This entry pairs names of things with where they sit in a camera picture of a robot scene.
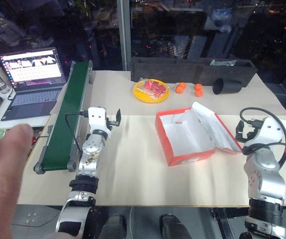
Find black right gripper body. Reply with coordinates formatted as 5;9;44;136
243;122;258;140

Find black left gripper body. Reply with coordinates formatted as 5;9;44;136
106;116;117;131

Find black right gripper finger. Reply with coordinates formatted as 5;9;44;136
235;120;246;133
235;132;248;143

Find green conveyor belt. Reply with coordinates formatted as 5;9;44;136
33;60;94;175

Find orange cardboard box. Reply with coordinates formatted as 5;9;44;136
154;101;243;167

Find person's bare hand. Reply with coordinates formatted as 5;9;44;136
0;123;34;239

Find yellow round plate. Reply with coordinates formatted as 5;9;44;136
133;79;171;103

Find black cylindrical cup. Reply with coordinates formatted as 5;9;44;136
212;77;243;96

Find red pieces in plastic bag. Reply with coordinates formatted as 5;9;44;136
135;79;169;98

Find white wrapping paper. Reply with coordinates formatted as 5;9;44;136
162;109;216;156

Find small orange toy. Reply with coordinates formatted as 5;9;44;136
193;83;204;98
175;82;187;95

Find clear plastic bag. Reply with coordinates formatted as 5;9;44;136
209;59;237;67

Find long black foam tray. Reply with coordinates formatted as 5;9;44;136
130;56;258;87

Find open grey laptop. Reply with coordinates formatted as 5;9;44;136
0;47;68;121

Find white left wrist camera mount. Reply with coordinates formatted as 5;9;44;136
88;107;111;133

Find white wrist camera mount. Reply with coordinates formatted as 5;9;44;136
253;117;286;145
88;107;111;133

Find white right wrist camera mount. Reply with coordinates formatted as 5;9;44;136
253;117;286;145

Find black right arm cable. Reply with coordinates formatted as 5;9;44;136
239;107;286;167

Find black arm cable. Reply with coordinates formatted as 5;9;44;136
239;107;286;167
65;111;89;156

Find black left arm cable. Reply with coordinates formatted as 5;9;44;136
65;111;89;156

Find grey metal window post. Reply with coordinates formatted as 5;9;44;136
116;0;132;72

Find grey metal base plate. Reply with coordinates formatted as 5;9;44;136
11;205;62;233

